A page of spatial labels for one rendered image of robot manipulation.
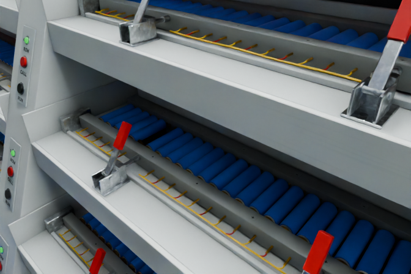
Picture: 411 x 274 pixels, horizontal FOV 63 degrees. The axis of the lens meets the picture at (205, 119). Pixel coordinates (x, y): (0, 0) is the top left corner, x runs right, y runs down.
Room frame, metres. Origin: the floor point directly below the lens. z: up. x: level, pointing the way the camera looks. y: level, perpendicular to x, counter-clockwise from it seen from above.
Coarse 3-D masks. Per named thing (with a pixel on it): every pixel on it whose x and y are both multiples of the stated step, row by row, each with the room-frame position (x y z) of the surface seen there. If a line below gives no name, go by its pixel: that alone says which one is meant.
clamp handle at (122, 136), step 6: (120, 126) 0.41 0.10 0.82; (126, 126) 0.41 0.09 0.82; (120, 132) 0.41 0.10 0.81; (126, 132) 0.40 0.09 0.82; (120, 138) 0.40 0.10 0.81; (126, 138) 0.41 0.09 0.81; (114, 144) 0.40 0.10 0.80; (120, 144) 0.40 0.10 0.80; (114, 150) 0.40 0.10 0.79; (114, 156) 0.40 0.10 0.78; (108, 162) 0.40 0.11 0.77; (114, 162) 0.40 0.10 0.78; (108, 168) 0.40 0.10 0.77; (108, 174) 0.39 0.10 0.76
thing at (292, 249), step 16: (96, 128) 0.50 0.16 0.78; (112, 128) 0.49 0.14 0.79; (112, 144) 0.48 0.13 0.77; (128, 144) 0.46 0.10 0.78; (144, 160) 0.43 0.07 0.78; (160, 160) 0.42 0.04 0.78; (144, 176) 0.41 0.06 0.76; (160, 176) 0.41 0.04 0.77; (176, 176) 0.39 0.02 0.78; (192, 176) 0.39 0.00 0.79; (192, 192) 0.38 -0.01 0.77; (208, 192) 0.37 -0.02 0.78; (208, 208) 0.36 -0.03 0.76; (224, 208) 0.34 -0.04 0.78; (240, 208) 0.34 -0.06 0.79; (240, 224) 0.33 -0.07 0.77; (256, 224) 0.32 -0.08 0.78; (272, 224) 0.32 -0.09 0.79; (256, 240) 0.32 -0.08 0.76; (272, 240) 0.31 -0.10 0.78; (288, 240) 0.30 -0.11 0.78; (304, 240) 0.30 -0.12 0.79; (288, 256) 0.30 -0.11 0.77; (304, 256) 0.29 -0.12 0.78; (336, 272) 0.27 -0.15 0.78; (352, 272) 0.27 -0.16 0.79
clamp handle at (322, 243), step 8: (320, 232) 0.25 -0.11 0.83; (320, 240) 0.25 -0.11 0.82; (328, 240) 0.25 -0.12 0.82; (312, 248) 0.25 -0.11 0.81; (320, 248) 0.25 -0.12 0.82; (328, 248) 0.24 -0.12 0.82; (312, 256) 0.25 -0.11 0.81; (320, 256) 0.24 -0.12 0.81; (304, 264) 0.25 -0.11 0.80; (312, 264) 0.24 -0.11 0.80; (320, 264) 0.24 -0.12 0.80; (304, 272) 0.25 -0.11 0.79; (312, 272) 0.24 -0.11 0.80
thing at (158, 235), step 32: (96, 96) 0.57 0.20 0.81; (128, 96) 0.63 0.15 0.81; (32, 128) 0.49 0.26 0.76; (64, 128) 0.52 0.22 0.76; (224, 128) 0.48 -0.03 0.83; (64, 160) 0.45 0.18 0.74; (96, 160) 0.45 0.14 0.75; (288, 160) 0.42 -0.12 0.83; (96, 192) 0.39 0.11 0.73; (128, 192) 0.39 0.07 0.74; (160, 192) 0.40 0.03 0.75; (352, 192) 0.37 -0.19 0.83; (128, 224) 0.34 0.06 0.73; (160, 224) 0.34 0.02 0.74; (192, 224) 0.35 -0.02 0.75; (224, 224) 0.35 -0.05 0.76; (160, 256) 0.31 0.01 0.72; (192, 256) 0.31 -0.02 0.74; (224, 256) 0.31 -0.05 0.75; (256, 256) 0.31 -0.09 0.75
